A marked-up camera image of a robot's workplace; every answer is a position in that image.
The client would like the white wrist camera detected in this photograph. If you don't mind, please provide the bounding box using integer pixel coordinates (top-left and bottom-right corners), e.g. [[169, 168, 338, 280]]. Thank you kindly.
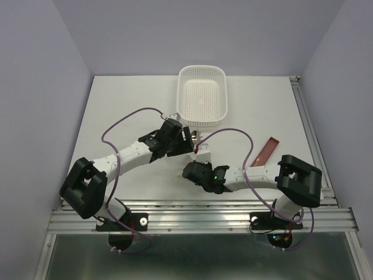
[[195, 143, 211, 164], [161, 113, 180, 121]]

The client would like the white perforated plastic basket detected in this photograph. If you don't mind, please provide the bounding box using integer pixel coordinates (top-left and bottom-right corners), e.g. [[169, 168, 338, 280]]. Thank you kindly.
[[176, 65, 228, 128]]

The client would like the aluminium right side rail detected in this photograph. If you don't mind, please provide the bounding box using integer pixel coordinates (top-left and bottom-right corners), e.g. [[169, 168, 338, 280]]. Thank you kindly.
[[289, 76, 340, 207]]

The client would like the aluminium rail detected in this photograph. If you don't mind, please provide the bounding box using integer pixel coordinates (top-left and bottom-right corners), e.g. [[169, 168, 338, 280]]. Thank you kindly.
[[47, 200, 358, 235], [289, 76, 340, 207]]

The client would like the green handled spoon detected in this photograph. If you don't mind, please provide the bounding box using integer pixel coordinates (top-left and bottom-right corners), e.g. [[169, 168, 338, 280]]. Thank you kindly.
[[191, 130, 198, 145]]

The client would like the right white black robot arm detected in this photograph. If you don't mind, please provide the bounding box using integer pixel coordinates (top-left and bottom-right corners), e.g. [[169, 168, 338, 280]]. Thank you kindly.
[[182, 155, 322, 228]]

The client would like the red plastic utensil tray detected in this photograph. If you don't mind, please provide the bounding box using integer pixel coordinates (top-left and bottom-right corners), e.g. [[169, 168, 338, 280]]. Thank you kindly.
[[251, 137, 280, 167]]

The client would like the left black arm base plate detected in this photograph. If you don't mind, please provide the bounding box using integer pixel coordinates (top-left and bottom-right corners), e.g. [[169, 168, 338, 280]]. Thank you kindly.
[[95, 212, 152, 254]]

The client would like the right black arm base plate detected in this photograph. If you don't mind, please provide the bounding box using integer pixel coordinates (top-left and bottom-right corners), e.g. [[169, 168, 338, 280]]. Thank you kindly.
[[249, 212, 303, 249]]

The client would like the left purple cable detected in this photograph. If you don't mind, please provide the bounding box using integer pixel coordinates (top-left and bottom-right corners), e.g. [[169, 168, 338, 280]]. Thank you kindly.
[[101, 107, 154, 254]]

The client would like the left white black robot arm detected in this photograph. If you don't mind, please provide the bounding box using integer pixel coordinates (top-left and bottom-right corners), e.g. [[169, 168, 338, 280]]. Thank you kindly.
[[59, 118, 193, 232]]

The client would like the white paper napkin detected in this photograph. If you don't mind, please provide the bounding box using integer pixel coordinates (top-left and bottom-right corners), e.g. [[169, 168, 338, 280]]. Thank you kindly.
[[173, 152, 202, 178]]

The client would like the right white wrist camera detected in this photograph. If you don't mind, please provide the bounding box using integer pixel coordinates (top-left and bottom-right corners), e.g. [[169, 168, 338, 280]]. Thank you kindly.
[[195, 143, 211, 164]]

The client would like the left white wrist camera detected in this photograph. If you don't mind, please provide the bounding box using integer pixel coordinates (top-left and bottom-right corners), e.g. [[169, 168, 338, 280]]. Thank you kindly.
[[161, 113, 180, 121]]

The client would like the aluminium front rail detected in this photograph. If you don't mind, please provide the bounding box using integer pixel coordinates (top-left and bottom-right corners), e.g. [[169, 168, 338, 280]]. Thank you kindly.
[[47, 200, 358, 235]]

